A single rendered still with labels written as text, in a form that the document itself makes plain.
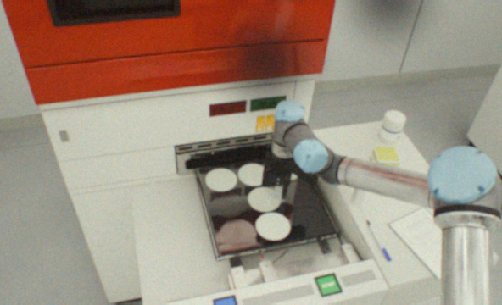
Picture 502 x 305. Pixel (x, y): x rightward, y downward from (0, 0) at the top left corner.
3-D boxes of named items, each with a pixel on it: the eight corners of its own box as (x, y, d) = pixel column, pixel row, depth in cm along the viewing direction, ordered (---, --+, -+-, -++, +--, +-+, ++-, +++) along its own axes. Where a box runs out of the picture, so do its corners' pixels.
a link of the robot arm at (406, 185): (521, 194, 91) (335, 152, 125) (514, 175, 83) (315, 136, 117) (504, 244, 89) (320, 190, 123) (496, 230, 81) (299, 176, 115)
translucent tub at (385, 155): (368, 160, 142) (373, 144, 137) (390, 161, 142) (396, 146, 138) (372, 176, 137) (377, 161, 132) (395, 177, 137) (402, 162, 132)
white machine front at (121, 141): (69, 190, 145) (36, 91, 117) (298, 155, 163) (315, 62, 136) (69, 196, 143) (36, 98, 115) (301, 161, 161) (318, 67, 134)
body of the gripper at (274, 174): (265, 169, 133) (268, 138, 125) (293, 174, 132) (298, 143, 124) (260, 186, 127) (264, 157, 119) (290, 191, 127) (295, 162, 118)
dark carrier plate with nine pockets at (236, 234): (198, 169, 145) (198, 169, 144) (296, 155, 152) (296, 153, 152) (220, 256, 121) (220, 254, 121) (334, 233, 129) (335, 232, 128)
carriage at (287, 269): (226, 280, 120) (226, 274, 118) (347, 254, 129) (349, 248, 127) (233, 305, 115) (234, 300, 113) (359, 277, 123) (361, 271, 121)
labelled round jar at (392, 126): (374, 132, 153) (381, 111, 146) (392, 130, 154) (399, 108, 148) (383, 146, 148) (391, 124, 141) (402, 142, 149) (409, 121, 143)
